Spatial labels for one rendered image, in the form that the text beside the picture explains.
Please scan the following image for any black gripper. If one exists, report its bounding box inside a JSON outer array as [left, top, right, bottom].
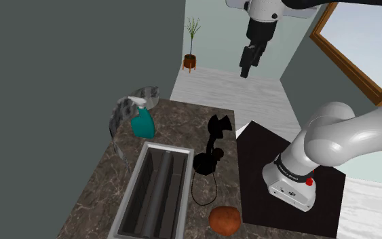
[[239, 17, 278, 79]]

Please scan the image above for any potted plant on stand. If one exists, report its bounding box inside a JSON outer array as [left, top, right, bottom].
[[181, 16, 202, 74]]

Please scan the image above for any dark robot stand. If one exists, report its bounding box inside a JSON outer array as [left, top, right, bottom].
[[235, 120, 347, 239]]

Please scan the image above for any wooden framed window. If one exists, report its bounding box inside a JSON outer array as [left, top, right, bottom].
[[309, 1, 382, 107]]

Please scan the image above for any teal spray bottle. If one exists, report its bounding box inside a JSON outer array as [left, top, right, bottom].
[[127, 96, 156, 139]]

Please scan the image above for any grey rectangular sink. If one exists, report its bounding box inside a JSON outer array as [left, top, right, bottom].
[[107, 141, 195, 239]]

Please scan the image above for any brown round potato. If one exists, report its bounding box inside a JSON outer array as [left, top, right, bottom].
[[208, 205, 242, 238]]

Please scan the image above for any black corded telephone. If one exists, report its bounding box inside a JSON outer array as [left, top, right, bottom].
[[190, 114, 234, 207]]

